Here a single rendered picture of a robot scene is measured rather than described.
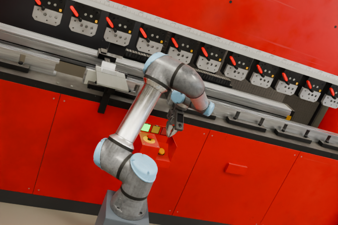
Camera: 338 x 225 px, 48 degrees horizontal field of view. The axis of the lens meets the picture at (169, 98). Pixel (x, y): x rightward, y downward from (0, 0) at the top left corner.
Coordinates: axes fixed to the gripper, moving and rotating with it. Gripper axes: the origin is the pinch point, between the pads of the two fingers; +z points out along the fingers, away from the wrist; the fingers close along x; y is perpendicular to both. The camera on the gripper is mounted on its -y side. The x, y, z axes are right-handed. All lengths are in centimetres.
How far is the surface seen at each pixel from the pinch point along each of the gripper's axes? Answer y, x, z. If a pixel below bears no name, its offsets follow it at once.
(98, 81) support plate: 17.2, 44.5, -14.8
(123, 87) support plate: 16.7, 30.1, -14.8
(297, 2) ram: 41, -60, -88
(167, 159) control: -4.2, -3.1, 13.0
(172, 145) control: -0.1, -4.5, 5.5
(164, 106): 32.2, -3.5, -0.9
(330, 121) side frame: 83, -181, 1
